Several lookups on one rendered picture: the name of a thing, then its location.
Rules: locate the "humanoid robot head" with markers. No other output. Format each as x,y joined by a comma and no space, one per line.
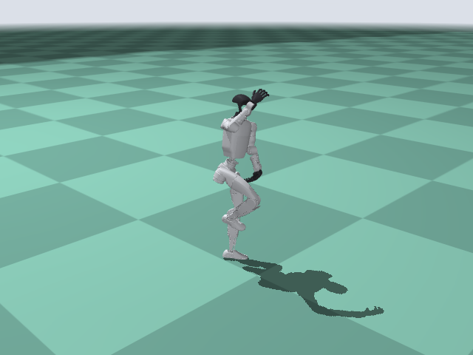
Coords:
240,100

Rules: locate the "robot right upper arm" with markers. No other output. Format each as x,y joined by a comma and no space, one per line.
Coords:
232,128

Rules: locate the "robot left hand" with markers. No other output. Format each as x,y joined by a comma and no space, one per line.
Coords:
256,175

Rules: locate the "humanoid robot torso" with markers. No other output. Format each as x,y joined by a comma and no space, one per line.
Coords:
235,145

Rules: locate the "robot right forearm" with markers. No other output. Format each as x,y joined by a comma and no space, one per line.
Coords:
243,114

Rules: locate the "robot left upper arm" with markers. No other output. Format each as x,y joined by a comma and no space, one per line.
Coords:
252,150

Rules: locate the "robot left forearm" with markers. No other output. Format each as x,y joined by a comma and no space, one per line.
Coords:
255,161

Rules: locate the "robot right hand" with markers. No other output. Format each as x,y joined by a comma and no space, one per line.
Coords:
258,96

